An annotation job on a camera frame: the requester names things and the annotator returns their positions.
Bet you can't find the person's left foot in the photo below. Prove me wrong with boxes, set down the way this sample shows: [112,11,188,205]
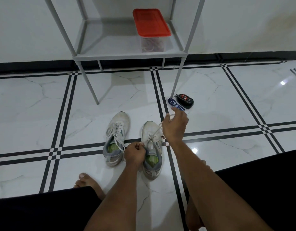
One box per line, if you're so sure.
[73,172,107,201]

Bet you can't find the black oval polish bottle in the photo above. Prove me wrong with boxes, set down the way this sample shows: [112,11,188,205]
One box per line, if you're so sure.
[174,93,195,110]

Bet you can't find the person's left hand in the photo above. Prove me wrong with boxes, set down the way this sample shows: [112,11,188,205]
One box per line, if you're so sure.
[124,141,147,168]

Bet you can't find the person's right forearm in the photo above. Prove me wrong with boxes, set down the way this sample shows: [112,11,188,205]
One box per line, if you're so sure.
[171,139,274,231]

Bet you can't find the person's right leg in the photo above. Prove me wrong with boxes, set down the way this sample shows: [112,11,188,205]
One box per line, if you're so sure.
[185,194,205,231]

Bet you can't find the person's left forearm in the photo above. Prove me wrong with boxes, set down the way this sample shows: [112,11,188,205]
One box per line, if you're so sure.
[83,162,142,231]

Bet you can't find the white grey sneaker shoe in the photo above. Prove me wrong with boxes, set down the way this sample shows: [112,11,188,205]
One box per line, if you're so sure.
[102,111,131,167]
[140,120,164,181]

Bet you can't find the person's right hand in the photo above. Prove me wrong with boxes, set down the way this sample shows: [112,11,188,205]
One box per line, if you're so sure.
[161,107,190,145]

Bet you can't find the clear container with red lid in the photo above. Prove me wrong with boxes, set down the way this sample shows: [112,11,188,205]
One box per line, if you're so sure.
[132,8,172,53]

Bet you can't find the black shorts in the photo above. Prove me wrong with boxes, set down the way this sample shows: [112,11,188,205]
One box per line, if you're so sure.
[0,148,296,231]

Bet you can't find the grey metal shelf rack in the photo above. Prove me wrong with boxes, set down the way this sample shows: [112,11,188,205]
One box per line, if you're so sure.
[43,0,207,106]

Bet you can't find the clear box with red lid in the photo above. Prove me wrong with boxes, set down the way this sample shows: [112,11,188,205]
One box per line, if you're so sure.
[142,39,165,53]

